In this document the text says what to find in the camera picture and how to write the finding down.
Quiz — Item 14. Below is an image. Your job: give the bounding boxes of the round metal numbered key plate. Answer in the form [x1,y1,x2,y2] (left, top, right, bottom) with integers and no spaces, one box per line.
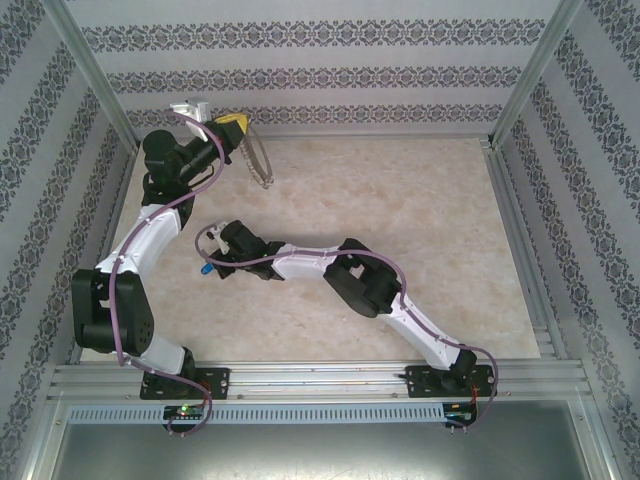
[238,124,275,190]

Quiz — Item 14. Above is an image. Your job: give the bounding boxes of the grey sheet metal panel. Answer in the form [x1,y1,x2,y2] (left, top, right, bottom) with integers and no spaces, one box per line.
[52,399,611,480]

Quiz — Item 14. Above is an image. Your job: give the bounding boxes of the aluminium side rail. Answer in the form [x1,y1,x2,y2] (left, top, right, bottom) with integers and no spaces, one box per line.
[73,142,140,362]
[480,138,569,362]

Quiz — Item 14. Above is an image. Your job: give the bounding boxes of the aluminium frame post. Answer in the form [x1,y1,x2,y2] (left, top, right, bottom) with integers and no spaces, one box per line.
[49,0,140,151]
[488,0,585,150]

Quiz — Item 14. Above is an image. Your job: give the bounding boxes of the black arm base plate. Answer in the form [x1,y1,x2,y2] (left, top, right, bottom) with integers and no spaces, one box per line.
[141,366,232,401]
[405,364,494,400]

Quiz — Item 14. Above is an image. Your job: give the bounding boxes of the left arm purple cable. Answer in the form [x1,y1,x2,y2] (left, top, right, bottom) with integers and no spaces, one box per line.
[108,109,226,439]

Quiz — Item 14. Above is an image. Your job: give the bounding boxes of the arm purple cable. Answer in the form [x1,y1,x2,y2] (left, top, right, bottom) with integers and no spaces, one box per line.
[108,109,226,439]
[193,224,499,431]

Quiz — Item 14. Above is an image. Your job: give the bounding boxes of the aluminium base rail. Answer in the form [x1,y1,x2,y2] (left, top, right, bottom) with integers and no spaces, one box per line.
[49,362,585,401]

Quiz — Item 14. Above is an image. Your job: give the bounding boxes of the slotted grey cable duct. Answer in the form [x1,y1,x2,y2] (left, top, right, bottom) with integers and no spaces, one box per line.
[66,403,447,424]

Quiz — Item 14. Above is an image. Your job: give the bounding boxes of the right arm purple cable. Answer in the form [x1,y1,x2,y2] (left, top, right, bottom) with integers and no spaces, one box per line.
[193,224,499,431]

